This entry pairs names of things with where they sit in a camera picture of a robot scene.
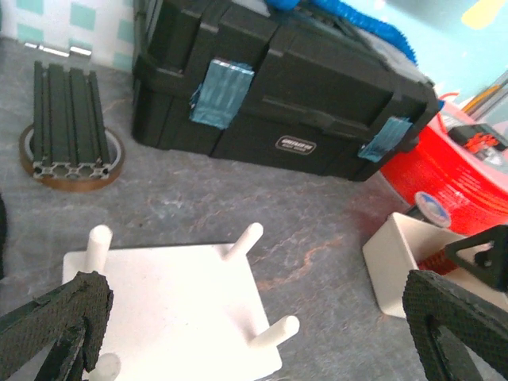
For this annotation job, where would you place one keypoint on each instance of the white peg base plate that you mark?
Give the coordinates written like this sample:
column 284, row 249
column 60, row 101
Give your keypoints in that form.
column 190, row 312

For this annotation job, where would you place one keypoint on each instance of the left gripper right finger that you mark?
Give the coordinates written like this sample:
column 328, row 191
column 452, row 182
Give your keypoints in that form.
column 447, row 322

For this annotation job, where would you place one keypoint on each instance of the black aluminium extrusion piece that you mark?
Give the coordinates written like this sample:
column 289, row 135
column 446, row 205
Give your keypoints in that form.
column 68, row 127

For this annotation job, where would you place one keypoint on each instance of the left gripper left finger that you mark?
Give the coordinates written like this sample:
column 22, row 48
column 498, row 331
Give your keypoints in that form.
column 71, row 318

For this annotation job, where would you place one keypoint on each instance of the black toolbox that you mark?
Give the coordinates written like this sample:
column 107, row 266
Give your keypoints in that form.
column 301, row 90

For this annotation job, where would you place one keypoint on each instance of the white parts tray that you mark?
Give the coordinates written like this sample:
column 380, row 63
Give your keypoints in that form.
column 398, row 247

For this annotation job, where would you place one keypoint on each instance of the red filament spool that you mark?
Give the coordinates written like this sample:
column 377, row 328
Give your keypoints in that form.
column 472, row 192

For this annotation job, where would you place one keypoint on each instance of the black red connector strip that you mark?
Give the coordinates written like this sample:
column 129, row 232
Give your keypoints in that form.
column 477, row 136

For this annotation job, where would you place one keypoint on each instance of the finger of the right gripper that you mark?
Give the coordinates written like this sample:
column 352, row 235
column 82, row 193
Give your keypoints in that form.
column 483, row 255

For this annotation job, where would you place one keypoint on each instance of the brown tape roll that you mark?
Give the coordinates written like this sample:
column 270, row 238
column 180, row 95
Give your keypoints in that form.
column 74, row 180

